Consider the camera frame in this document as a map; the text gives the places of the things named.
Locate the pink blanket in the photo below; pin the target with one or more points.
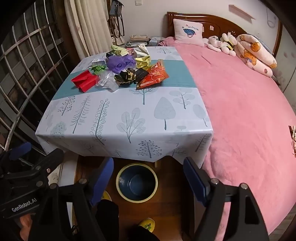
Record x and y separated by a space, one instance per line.
242 115

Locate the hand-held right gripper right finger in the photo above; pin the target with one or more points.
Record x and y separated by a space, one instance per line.
196 183

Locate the person's leg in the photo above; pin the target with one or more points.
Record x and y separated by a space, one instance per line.
141 235
107 220

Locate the green patterned wrapper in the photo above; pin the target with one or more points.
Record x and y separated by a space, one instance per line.
98 68

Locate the window with metal grille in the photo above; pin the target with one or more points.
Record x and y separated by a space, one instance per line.
27 76

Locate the stack of books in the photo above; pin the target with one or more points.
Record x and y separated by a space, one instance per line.
137 40

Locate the orange snack packet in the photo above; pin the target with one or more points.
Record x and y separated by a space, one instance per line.
155 74

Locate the dark green packet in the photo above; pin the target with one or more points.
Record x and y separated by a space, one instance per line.
113 55

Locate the silver foil wrapper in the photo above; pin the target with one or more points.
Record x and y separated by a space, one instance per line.
141 49

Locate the floral wardrobe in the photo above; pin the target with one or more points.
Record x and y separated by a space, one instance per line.
288 58

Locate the yellow bee plush toy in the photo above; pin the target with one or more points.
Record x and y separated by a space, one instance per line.
229 42

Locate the short pink wall shelf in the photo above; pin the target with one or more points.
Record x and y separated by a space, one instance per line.
241 11

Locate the red pink carton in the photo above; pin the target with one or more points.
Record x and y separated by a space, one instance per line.
130 51

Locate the red paper box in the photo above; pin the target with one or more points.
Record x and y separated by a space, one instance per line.
84 80

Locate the cream floral curtain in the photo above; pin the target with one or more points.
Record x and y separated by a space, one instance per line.
87 27

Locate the purple plastic bag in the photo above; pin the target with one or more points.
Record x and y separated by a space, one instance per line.
120 63

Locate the black gold wrapper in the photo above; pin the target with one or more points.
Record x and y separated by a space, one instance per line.
124 76

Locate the pale purple carton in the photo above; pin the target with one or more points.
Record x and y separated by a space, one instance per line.
98 62

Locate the tree print tablecloth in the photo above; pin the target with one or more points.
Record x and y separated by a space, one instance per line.
115 111

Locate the dark blue trash bin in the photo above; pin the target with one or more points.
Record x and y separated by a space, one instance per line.
124 176

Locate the yellow foil wrapper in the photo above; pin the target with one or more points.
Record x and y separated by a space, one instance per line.
143 61

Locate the white plush toy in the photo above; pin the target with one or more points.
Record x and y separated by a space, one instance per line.
214 42

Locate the black packet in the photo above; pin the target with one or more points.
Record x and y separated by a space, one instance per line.
141 74

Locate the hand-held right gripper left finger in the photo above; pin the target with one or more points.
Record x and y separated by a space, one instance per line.
103 180

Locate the wooden bed headboard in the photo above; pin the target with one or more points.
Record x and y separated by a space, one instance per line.
215 22

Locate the person's left leg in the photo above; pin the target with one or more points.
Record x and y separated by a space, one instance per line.
107 220

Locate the pink hair accessory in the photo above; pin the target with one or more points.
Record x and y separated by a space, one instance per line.
294 149

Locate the pink embroidered pillow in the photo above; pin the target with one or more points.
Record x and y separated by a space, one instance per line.
188 32

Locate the person's right leg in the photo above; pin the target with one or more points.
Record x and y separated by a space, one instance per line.
141 235

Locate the blue-grey handbag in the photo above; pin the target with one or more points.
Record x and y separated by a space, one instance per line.
115 9

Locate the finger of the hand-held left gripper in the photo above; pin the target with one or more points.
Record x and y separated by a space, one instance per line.
23 149
49 160

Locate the yellow slipper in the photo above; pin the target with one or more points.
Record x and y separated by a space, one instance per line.
146 224
106 196

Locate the rolled cartoon print quilt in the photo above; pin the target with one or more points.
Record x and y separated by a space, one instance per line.
252 53

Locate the clear plastic cup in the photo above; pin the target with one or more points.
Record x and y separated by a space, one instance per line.
107 81

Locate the yellow-green paper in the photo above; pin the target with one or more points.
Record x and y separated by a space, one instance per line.
116 49

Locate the light blue tissue box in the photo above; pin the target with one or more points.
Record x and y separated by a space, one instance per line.
155 41

